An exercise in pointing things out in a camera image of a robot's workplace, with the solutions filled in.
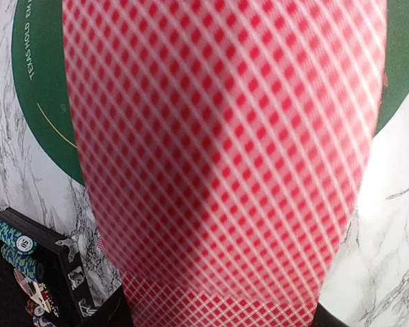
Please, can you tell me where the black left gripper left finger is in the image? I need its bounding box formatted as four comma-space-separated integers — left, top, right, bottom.
85, 289, 133, 327

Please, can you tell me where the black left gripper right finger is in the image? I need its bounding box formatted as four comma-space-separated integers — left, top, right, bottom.
313, 303, 348, 327

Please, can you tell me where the red back card deck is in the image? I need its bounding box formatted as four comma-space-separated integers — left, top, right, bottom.
62, 1, 387, 326

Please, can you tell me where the black poker chip case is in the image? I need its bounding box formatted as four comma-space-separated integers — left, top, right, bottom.
0, 206, 123, 327

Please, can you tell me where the blue tan chip row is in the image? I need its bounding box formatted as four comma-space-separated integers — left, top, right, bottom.
33, 316, 56, 327

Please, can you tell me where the boxed playing card deck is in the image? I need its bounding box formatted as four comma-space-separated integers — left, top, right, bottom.
13, 269, 59, 317

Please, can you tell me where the brown 100 chip stack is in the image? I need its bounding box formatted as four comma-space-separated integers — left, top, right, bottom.
25, 299, 46, 318

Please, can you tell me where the dark green chip row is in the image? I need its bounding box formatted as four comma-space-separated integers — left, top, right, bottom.
1, 244, 44, 283

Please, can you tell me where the teal 50 chip row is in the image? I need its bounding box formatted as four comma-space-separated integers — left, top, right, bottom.
0, 219, 37, 255

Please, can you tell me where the round green poker mat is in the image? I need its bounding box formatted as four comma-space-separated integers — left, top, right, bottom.
11, 1, 409, 184

